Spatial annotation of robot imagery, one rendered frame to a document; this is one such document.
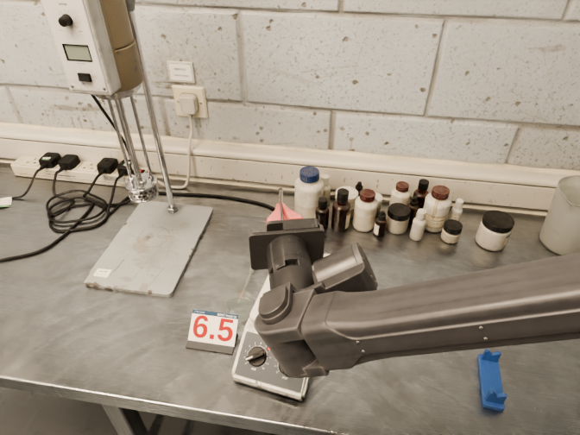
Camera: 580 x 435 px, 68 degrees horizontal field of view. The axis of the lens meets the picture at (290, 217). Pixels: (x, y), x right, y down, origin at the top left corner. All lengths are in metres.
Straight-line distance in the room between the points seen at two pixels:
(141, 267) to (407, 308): 0.72
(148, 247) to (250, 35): 0.54
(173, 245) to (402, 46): 0.68
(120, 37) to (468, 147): 0.82
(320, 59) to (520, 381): 0.77
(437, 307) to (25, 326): 0.81
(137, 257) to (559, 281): 0.86
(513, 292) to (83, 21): 0.67
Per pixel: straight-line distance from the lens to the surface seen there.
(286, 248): 0.55
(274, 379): 0.77
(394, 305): 0.40
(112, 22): 0.81
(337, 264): 0.50
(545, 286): 0.37
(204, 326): 0.86
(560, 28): 1.11
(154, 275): 0.99
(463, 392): 0.85
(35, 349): 0.96
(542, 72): 1.13
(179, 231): 1.08
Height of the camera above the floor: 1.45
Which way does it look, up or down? 39 degrees down
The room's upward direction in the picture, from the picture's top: straight up
